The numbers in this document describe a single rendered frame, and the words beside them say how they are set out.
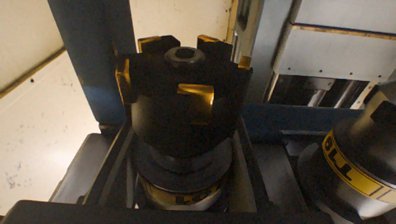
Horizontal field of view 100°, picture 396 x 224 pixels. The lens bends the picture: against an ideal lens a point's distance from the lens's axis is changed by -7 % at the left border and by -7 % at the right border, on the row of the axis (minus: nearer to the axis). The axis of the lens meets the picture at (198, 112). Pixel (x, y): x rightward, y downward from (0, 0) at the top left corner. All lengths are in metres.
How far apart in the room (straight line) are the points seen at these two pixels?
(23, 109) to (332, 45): 0.98
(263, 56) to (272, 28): 0.11
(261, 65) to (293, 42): 0.14
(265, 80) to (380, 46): 0.41
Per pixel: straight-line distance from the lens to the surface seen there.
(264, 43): 0.74
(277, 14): 0.72
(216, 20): 1.04
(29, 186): 0.71
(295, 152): 0.18
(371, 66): 0.95
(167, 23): 1.06
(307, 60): 0.78
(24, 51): 0.67
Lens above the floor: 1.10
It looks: 41 degrees up
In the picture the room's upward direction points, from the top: 176 degrees counter-clockwise
